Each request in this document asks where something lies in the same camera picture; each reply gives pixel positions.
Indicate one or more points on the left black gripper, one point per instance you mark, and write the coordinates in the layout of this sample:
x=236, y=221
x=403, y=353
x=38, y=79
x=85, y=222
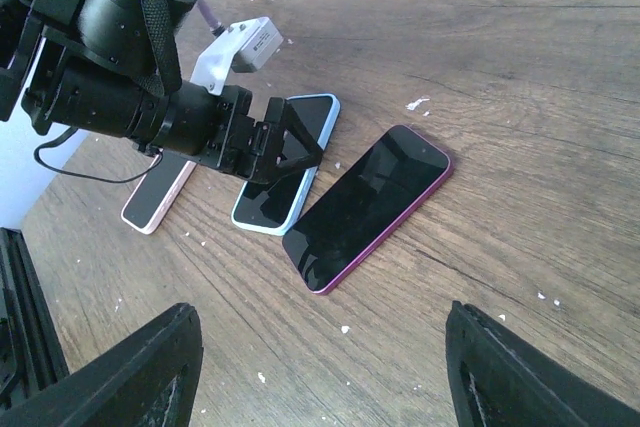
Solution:
x=260, y=151

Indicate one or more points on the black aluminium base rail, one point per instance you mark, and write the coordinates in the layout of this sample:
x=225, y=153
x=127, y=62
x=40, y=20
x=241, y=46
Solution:
x=32, y=358

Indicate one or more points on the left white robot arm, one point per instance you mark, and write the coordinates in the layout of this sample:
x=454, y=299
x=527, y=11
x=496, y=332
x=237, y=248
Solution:
x=112, y=67

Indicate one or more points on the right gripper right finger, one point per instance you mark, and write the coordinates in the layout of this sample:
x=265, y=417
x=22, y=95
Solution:
x=498, y=379

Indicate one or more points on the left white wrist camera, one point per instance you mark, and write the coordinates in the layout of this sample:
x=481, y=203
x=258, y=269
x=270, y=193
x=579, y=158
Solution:
x=244, y=47

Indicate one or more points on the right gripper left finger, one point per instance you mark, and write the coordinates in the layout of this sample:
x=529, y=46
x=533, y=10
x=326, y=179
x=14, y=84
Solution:
x=148, y=379

